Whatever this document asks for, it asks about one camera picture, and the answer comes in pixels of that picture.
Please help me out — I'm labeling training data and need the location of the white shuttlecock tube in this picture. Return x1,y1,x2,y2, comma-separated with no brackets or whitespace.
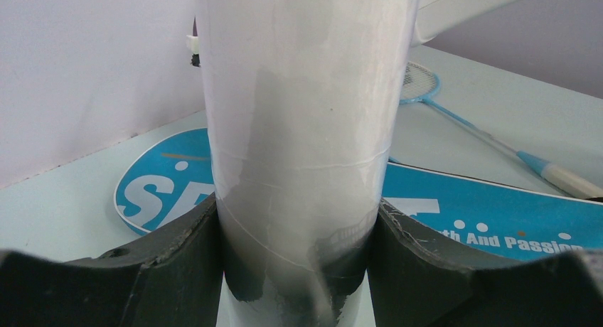
197,0,419,326

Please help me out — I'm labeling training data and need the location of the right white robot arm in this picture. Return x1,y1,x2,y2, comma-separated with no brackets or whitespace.
411,0,519,48

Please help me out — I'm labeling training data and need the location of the right blue badminton racket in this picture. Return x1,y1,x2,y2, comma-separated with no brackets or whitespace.
400,62,602,200

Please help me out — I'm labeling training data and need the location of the blue racket cover bag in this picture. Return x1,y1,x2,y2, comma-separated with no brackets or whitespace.
114,128,602,261

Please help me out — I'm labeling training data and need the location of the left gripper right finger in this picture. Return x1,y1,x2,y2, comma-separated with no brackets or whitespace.
368,201,602,326

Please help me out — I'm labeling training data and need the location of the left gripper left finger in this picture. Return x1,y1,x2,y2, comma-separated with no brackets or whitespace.
1,195,223,326

